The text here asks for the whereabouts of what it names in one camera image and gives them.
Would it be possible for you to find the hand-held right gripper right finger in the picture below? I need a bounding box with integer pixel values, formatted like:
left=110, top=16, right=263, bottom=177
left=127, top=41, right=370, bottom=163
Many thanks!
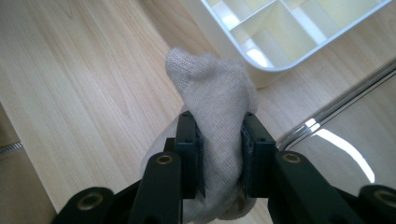
left=240, top=112, right=277, bottom=199

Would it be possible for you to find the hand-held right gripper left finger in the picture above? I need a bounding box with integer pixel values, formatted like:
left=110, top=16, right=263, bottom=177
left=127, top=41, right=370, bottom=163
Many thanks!
left=163, top=110, right=207, bottom=201

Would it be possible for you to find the beige sock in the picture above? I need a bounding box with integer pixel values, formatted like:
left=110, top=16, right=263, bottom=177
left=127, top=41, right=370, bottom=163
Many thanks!
left=139, top=47, right=260, bottom=224

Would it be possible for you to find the white compartment storage box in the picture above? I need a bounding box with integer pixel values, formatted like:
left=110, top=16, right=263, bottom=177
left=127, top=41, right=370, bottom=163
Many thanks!
left=182, top=0, right=394, bottom=91

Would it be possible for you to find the ribbed metal strip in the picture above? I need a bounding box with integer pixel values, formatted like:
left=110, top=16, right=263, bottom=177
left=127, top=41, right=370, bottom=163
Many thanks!
left=0, top=140, right=24, bottom=156

